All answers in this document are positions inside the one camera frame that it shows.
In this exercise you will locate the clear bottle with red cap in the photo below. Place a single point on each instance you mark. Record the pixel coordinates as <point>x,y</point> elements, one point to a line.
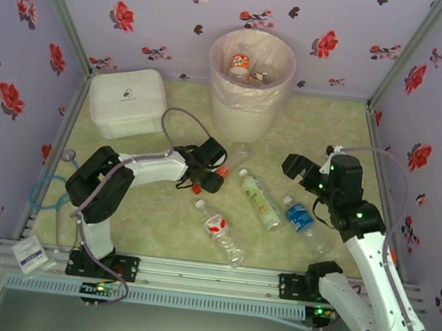
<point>224,170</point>
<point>197,189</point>

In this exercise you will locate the clear capless plastic bottle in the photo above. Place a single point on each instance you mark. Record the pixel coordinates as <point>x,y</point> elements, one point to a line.
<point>245,154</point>

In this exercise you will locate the clear bottle with red label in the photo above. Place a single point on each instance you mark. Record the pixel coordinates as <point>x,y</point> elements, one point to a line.
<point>216,223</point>

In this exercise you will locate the pale green drink bottle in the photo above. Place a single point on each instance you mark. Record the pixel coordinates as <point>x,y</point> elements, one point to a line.
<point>258,202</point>

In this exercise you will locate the clear bottle with blue label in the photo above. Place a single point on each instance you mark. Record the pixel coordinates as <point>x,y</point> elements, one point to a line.
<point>299,217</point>

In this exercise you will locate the clear crushed plastic bottle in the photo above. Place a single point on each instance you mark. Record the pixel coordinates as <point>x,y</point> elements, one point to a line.
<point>259,77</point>

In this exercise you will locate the small bottle red white label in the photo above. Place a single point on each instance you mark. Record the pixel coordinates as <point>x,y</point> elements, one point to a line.
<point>240,62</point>

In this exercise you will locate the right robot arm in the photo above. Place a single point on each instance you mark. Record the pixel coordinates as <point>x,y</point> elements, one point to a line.
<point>374,265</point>

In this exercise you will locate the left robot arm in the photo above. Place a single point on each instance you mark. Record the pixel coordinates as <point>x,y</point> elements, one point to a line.
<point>152,169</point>

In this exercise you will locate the white ribbed waste bin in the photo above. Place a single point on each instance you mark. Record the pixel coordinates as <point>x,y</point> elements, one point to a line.
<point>238,123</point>

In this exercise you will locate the pink plastic bin liner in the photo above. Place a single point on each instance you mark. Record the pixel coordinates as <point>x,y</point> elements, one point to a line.
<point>218,88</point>

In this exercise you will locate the white lidded plastic box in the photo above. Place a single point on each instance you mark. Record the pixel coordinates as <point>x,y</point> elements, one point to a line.
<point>121,92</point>

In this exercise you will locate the circuit board with green light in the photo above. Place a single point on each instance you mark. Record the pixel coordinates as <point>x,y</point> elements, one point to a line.
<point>320,311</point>
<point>99,288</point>

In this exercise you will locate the stethoscope with blue tube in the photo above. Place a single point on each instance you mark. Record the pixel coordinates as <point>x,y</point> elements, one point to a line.
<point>70,153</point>

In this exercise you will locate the white packet with blue print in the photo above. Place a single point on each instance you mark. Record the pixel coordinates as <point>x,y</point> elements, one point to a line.
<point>30,255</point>

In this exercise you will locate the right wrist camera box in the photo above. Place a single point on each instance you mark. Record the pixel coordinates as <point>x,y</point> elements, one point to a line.
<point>327,165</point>

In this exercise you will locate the aluminium side rail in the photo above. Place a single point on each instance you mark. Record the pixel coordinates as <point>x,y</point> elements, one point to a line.
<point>69,114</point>
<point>381,161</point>

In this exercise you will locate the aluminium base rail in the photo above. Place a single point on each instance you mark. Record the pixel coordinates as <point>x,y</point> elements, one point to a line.
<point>207,279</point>

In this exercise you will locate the aluminium frame post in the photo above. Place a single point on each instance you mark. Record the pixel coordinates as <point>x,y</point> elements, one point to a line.
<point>410,51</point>
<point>61,8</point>

